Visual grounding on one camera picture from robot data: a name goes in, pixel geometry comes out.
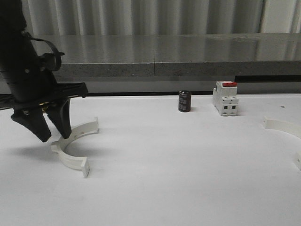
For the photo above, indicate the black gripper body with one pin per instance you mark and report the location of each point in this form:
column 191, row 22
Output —
column 44, row 88

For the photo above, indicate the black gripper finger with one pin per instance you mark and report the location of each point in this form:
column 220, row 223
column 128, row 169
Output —
column 59, row 113
column 33, row 121

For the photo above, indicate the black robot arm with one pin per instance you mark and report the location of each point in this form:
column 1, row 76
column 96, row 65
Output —
column 18, row 58

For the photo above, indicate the grey stone counter ledge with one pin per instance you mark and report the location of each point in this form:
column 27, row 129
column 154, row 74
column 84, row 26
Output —
column 206, row 57

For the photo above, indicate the black cylindrical capacitor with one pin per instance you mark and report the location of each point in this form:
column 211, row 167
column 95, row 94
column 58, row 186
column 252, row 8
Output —
column 184, row 101

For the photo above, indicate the white circuit breaker red switch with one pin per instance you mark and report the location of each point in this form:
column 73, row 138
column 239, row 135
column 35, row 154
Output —
column 225, row 98

